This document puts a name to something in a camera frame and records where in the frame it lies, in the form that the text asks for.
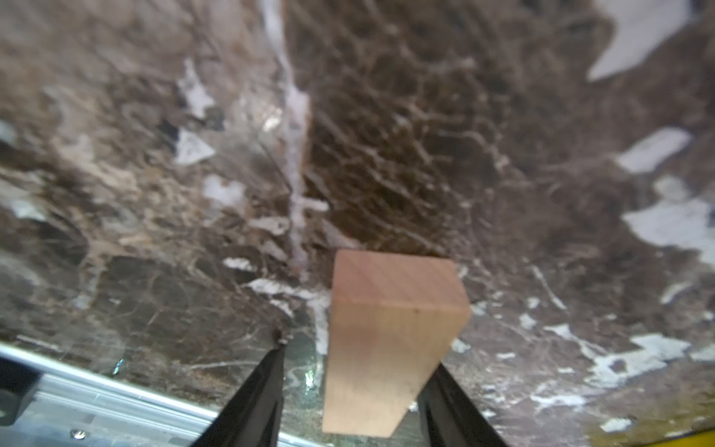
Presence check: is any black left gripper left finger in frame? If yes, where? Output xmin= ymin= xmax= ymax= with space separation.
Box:
xmin=192 ymin=345 xmax=286 ymax=447

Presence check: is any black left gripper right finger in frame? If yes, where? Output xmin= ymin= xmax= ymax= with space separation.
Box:
xmin=417 ymin=364 xmax=508 ymax=447

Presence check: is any natural wood building block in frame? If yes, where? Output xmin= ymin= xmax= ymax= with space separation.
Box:
xmin=322 ymin=250 xmax=471 ymax=438

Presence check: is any aluminium front rail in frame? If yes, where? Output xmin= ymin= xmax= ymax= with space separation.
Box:
xmin=1 ymin=344 xmax=310 ymax=446

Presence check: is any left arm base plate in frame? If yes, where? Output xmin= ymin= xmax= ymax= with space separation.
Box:
xmin=0 ymin=358 xmax=43 ymax=427

